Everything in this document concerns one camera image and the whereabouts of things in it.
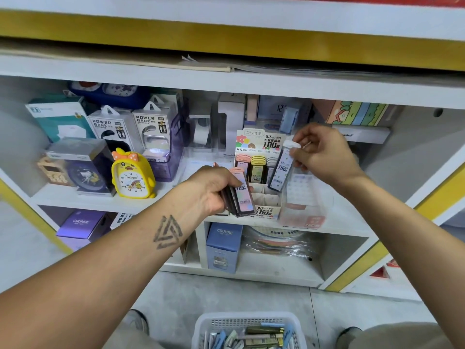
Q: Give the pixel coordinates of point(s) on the person's right hand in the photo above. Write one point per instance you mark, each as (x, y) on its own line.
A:
(327, 152)

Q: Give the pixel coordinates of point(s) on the person's left hand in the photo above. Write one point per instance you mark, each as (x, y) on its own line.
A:
(207, 192)

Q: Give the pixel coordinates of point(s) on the white pink striped packets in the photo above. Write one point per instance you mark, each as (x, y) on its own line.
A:
(241, 194)

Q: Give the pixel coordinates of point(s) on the grey white refill packet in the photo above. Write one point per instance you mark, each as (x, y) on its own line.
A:
(282, 167)

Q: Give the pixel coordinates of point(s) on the white shelf with yellow trim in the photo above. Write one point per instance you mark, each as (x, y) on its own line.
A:
(240, 82)

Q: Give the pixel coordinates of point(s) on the white plastic basket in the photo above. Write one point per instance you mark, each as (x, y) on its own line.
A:
(218, 317)

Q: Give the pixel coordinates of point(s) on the pile of lead refill packets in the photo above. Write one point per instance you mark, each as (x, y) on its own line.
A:
(251, 338)

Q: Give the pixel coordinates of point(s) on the person's left forearm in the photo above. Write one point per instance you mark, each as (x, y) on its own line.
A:
(94, 287)

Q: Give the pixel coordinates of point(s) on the person's right forearm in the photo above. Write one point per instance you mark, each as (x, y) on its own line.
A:
(407, 250)

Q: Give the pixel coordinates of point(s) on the white long box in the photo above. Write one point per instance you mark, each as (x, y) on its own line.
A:
(367, 134)

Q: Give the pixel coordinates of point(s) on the purple translucent container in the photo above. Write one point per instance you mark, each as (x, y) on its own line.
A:
(168, 165)

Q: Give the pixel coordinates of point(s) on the pastel sticky notes pack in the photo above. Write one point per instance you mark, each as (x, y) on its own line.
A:
(356, 112)

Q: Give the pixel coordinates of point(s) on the blue small carton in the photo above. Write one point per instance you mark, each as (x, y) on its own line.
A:
(221, 250)

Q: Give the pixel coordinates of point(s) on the grey digital clock box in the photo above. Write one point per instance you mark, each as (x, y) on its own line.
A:
(280, 112)

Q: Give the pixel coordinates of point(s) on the white refill display box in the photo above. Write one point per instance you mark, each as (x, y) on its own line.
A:
(258, 152)

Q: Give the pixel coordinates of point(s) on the tape dispenser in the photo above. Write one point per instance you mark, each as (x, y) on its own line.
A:
(200, 127)

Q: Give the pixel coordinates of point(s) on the yellow alarm clock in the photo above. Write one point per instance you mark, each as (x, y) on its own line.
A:
(133, 178)

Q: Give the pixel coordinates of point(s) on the white tall box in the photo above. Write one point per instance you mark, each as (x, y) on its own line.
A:
(231, 120)

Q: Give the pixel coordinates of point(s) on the white hanging accessory box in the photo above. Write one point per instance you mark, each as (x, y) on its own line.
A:
(154, 127)
(113, 131)

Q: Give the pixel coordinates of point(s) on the stack of wrapped discs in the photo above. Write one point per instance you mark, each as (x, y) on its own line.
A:
(280, 243)

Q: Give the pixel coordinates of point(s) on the flat cardboard sheets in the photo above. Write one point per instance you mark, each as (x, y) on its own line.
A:
(290, 65)

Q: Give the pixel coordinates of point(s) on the clear boxed dark clock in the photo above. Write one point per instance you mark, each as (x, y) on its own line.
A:
(80, 169)

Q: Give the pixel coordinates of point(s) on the red white flat box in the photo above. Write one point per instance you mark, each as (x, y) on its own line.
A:
(385, 269)

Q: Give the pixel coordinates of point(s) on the purple box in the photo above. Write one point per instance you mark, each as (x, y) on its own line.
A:
(80, 227)

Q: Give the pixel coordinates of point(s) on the grey sneaker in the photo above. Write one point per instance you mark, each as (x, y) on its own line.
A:
(136, 320)
(347, 338)

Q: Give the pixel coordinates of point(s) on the small tan alarm clock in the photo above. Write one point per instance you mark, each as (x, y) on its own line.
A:
(52, 170)

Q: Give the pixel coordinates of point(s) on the teal white box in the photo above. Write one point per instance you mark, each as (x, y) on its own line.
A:
(58, 118)

